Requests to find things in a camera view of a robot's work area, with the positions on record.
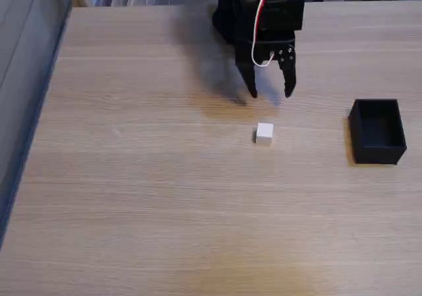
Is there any white and red cable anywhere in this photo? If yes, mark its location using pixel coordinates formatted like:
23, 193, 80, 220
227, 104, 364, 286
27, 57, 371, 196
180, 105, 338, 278
251, 0, 286, 68

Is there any white block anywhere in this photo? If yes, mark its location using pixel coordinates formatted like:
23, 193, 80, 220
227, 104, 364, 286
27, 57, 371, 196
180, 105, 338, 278
254, 122, 275, 146

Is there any black open box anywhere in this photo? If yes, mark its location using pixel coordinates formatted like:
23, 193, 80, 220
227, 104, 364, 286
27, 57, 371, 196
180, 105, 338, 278
348, 98, 408, 165

